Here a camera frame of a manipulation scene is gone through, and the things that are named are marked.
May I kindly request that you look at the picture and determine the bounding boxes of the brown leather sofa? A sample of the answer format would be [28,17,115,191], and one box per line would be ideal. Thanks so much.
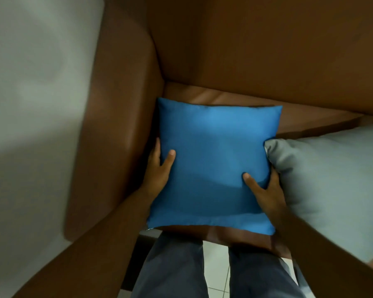
[64,0,373,260]

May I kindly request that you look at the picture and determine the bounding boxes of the person's grey trousers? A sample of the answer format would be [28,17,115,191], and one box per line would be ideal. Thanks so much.
[131,231,310,298]

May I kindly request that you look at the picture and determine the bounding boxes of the person's right forearm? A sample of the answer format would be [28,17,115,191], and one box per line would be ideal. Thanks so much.
[274,209,373,298]

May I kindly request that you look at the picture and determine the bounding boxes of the person's right hand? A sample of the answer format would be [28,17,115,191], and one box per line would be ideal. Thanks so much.
[242,167,287,225]

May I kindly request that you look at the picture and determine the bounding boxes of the person's left forearm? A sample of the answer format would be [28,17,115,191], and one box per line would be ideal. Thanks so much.
[12,187,153,298]

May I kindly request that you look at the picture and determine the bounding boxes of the blue square cushion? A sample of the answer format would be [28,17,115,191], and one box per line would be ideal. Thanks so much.
[147,97,283,236]

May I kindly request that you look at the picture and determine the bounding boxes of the grey cushion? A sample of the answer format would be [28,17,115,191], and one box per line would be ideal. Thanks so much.
[264,118,373,263]

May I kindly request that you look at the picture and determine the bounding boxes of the person's left hand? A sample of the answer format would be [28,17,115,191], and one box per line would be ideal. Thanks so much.
[139,137,176,198]

